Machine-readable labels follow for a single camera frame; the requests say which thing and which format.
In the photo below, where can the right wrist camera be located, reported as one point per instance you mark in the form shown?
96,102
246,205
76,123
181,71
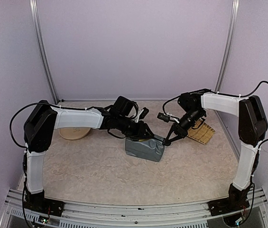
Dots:
167,118

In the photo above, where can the beige round plate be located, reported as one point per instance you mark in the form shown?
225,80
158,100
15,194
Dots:
73,133

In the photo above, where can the aluminium front rail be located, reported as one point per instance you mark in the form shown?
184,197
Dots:
82,214

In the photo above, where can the left aluminium frame post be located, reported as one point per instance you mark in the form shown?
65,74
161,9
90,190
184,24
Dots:
42,50

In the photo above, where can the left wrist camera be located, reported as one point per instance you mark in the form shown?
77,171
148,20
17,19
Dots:
141,114

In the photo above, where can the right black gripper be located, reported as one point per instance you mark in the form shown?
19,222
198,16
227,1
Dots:
180,131

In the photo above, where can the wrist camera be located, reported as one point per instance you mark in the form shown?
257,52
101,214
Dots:
167,118
141,114

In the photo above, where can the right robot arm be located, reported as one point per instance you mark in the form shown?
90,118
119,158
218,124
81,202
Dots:
252,125

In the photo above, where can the aluminium frame post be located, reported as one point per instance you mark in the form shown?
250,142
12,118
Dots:
42,50
229,41

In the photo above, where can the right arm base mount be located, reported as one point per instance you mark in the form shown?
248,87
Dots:
236,200

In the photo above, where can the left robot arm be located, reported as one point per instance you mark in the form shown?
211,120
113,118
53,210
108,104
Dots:
124,115

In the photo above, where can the woven bamboo tray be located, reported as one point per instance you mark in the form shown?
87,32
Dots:
201,132

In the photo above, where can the right aluminium frame post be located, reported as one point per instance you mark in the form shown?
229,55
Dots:
229,41

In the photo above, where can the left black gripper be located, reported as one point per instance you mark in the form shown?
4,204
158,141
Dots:
140,133

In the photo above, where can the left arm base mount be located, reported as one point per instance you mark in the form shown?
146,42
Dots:
38,203

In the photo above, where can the grey zip pouch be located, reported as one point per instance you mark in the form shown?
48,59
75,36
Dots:
151,149

